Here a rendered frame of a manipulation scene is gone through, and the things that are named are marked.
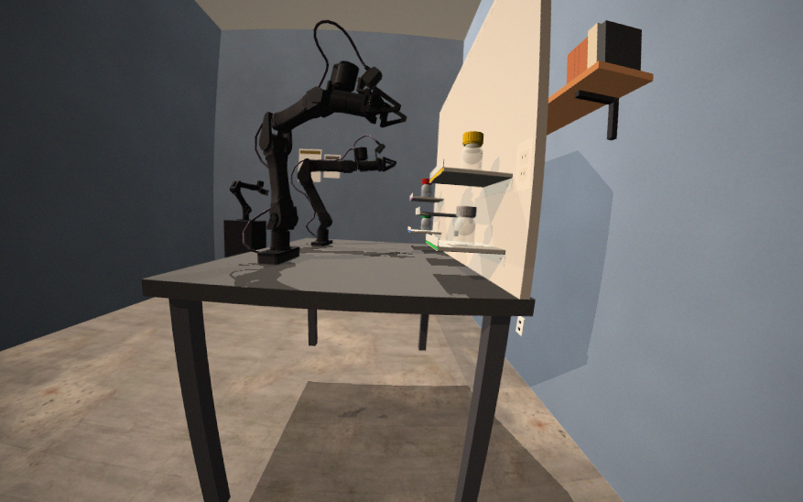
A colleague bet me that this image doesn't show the clear bottle with yellow cap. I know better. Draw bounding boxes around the clear bottle with yellow cap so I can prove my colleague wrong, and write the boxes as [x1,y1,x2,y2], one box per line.
[461,131,483,170]

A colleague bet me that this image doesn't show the large beige wall panel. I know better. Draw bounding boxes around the large beige wall panel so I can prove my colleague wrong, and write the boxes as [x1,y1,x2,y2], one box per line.
[434,0,551,300]

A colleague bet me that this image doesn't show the white bottle with grey cap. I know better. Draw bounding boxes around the white bottle with grey cap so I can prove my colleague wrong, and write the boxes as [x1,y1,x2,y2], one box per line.
[453,206,477,246]

